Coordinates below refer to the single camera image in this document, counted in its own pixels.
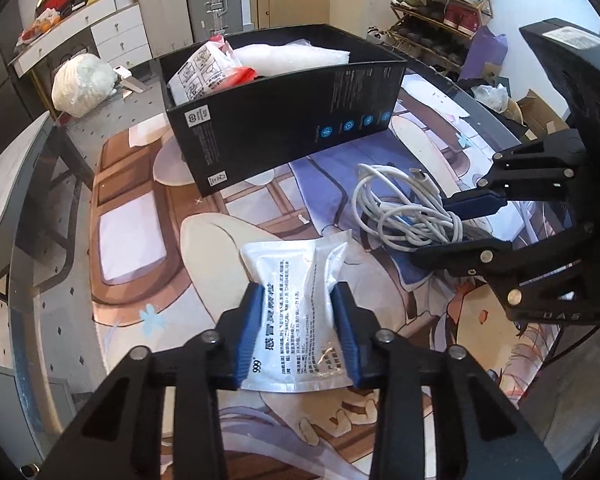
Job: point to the brown cardboard box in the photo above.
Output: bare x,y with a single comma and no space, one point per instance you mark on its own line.
540,115

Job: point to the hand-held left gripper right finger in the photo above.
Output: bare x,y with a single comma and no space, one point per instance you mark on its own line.
347,335

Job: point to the white dresser desk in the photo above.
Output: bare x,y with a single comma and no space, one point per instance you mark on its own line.
120,35

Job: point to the bag of fruit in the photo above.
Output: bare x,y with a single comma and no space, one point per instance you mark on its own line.
40,29

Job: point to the shoe rack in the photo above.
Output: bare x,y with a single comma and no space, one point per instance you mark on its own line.
430,20

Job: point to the bagged white cloth bundle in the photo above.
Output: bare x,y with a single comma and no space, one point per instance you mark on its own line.
82,85

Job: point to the black cardboard box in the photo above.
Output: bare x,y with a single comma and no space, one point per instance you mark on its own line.
280,120

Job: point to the purple bag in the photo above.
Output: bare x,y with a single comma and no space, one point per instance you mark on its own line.
485,52

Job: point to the printed table mat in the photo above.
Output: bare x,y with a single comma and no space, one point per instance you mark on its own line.
180,260

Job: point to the white suitcase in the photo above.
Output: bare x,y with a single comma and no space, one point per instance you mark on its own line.
162,5

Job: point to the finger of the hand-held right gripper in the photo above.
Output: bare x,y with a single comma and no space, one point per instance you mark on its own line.
477,204
455,256

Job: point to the wooden strip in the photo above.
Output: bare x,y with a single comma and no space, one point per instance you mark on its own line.
132,85

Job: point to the white medicine pouch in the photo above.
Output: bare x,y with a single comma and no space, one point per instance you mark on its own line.
300,290

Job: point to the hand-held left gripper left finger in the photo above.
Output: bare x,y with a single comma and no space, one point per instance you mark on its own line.
247,332

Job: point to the silver suitcase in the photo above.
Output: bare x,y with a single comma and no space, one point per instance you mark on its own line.
212,0

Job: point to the white side table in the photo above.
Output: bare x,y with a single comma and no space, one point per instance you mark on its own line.
5,185

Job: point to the red and white packet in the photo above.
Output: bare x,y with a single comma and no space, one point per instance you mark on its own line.
200,70

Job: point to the clear plastic bag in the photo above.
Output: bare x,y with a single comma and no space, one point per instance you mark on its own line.
492,97

